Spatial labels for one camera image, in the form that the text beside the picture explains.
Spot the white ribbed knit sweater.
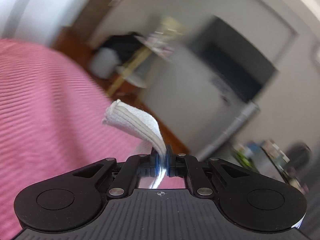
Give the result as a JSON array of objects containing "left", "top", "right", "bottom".
[{"left": 102, "top": 100, "right": 167, "bottom": 179}]

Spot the white round pouf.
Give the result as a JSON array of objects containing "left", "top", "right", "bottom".
[{"left": 88, "top": 48, "right": 120, "bottom": 80}]

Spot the black garment on stand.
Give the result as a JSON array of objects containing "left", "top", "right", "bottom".
[{"left": 94, "top": 31, "right": 144, "bottom": 63}]

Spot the yellow legged round shelf stand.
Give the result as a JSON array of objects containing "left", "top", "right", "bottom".
[{"left": 106, "top": 16, "right": 186, "bottom": 97}]

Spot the brown wooden door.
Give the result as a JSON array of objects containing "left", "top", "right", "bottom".
[{"left": 51, "top": 0, "right": 141, "bottom": 63}]

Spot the pink corduroy bed cover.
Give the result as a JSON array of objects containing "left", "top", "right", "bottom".
[{"left": 1, "top": 39, "right": 163, "bottom": 239}]

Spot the wall mounted black television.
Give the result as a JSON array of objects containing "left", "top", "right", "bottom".
[{"left": 188, "top": 17, "right": 277, "bottom": 102}]

